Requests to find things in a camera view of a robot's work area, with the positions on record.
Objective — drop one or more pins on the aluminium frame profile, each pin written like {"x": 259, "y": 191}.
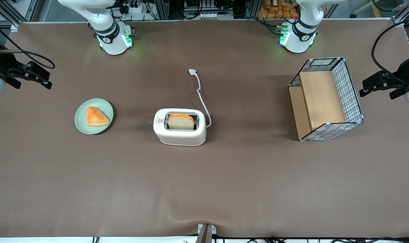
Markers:
{"x": 402, "y": 15}

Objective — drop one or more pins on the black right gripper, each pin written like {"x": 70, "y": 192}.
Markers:
{"x": 1, "y": 63}

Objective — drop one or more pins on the white toaster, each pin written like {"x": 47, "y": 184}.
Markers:
{"x": 181, "y": 136}

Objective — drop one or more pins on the triangular orange pastry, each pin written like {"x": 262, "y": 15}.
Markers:
{"x": 96, "y": 117}

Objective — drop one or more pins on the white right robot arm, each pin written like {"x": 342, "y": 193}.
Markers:
{"x": 110, "y": 33}

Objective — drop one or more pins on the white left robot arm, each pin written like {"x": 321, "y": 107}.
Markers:
{"x": 300, "y": 37}

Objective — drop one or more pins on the white power strip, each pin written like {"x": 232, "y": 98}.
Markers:
{"x": 137, "y": 9}

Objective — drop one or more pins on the white terminal block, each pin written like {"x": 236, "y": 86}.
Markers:
{"x": 210, "y": 15}

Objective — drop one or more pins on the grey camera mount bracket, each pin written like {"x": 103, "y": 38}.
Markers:
{"x": 206, "y": 234}

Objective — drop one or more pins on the pile of orange buns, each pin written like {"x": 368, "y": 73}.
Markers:
{"x": 275, "y": 8}

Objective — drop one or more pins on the bread slice with orange crust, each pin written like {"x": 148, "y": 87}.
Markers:
{"x": 181, "y": 123}

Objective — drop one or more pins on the wooden step shelf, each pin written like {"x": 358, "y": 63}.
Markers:
{"x": 322, "y": 98}

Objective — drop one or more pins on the pale green plate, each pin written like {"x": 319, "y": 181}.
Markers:
{"x": 81, "y": 121}

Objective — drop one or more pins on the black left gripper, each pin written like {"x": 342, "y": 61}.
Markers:
{"x": 404, "y": 72}

